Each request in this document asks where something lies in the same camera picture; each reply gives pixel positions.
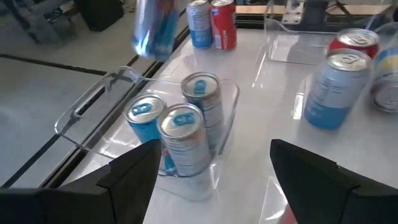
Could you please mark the grey metal stand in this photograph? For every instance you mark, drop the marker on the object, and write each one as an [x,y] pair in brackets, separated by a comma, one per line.
[37,25]

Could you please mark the clear plastic bin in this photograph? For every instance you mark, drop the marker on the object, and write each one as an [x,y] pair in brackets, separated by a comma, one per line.
[295,49]
[93,102]
[273,199]

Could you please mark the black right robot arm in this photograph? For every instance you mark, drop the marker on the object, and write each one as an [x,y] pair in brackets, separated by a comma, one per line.
[314,11]

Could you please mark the black case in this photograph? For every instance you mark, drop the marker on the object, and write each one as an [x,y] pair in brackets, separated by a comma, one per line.
[99,14]

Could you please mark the black table edge frame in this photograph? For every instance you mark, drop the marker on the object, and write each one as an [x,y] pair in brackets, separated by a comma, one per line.
[248,22]

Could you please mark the wooden board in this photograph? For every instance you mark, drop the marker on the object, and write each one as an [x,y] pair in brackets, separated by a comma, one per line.
[255,9]

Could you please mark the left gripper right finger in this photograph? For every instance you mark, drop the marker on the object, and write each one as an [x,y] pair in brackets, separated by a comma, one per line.
[326,199]

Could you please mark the silver blue Red Bull can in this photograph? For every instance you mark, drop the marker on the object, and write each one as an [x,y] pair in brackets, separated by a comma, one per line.
[202,90]
[144,112]
[155,28]
[183,140]

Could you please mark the Spindrift lemon soda can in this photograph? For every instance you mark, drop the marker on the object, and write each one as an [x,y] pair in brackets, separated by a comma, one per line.
[200,28]
[335,93]
[387,84]

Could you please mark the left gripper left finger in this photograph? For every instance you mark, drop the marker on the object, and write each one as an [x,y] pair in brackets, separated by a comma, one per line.
[124,193]

